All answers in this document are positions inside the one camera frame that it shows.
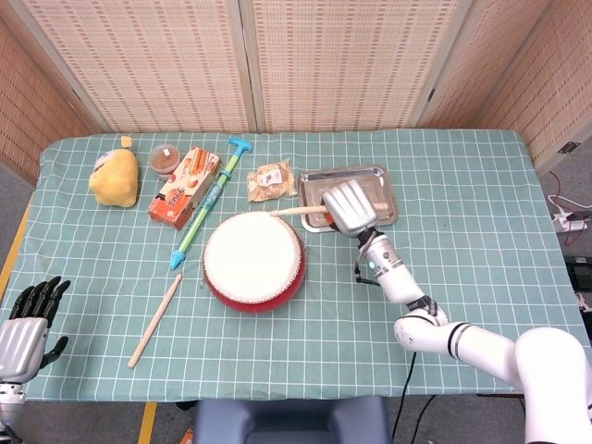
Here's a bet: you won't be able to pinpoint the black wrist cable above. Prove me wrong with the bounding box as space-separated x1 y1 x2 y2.
353 261 376 285

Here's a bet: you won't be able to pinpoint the black floor cable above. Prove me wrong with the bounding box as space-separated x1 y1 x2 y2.
413 395 438 444

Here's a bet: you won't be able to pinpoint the green checked tablecloth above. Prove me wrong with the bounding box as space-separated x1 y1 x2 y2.
0 128 592 402

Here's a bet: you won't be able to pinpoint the black box device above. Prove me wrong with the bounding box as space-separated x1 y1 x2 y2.
564 254 592 290

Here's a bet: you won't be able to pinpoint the orange biscuit box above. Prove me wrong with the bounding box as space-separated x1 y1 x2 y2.
147 146 222 231

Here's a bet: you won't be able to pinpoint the clear bag of snacks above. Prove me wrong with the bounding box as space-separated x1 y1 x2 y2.
246 158 298 204

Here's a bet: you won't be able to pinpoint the green blue water squirter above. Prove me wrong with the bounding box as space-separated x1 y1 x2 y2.
168 136 254 271

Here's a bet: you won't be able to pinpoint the red drum white skin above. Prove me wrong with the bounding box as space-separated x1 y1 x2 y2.
202 210 308 315

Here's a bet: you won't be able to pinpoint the silver right hand orange fingertips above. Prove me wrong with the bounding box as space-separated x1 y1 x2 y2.
321 178 378 238

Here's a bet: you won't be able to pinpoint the stainless steel tray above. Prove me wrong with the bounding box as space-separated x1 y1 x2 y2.
298 165 400 234

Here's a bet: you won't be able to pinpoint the wooden drumstick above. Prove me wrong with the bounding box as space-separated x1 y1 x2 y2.
267 202 389 218
128 273 184 369

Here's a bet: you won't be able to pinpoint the red cable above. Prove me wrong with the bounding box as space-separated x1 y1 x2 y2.
549 170 568 207

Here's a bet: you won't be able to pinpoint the white cable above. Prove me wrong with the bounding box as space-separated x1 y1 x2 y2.
548 193 592 216

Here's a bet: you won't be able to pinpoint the bamboo folding screen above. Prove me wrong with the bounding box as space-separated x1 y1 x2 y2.
0 0 592 186

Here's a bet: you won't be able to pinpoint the yellow plush toy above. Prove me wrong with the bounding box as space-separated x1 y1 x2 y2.
88 135 141 208

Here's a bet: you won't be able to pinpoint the white power strip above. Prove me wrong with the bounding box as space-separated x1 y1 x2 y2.
553 210 588 232

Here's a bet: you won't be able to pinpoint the clear cup brown contents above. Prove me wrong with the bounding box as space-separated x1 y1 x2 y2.
149 143 181 182

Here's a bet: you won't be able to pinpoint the dark blue seat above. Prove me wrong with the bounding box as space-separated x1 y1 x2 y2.
192 396 392 444

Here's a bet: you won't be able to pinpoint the silver left hand black fingers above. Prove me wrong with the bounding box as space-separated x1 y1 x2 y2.
0 276 71 384

